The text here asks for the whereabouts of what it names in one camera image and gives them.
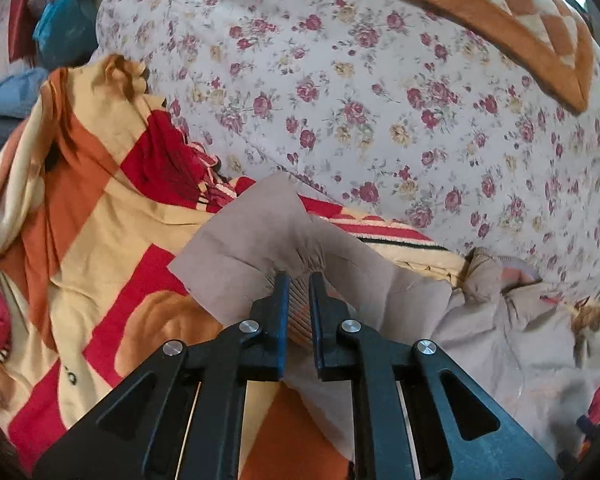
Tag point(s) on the beige grey jacket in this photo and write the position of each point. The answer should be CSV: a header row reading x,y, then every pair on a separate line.
x,y
538,357

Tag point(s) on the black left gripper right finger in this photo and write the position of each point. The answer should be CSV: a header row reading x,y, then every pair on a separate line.
x,y
416,413

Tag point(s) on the light blue cloth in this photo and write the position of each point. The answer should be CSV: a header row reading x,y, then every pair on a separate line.
x,y
19,92

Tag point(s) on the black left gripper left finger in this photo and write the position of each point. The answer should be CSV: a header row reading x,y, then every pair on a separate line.
x,y
179,414

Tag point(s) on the orange checkered cushion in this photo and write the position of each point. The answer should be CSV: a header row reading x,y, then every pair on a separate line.
x,y
549,37

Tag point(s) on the floral quilt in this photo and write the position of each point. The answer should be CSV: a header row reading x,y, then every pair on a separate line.
x,y
383,106

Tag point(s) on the blue plastic bag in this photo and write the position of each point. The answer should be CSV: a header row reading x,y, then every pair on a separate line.
x,y
65,34

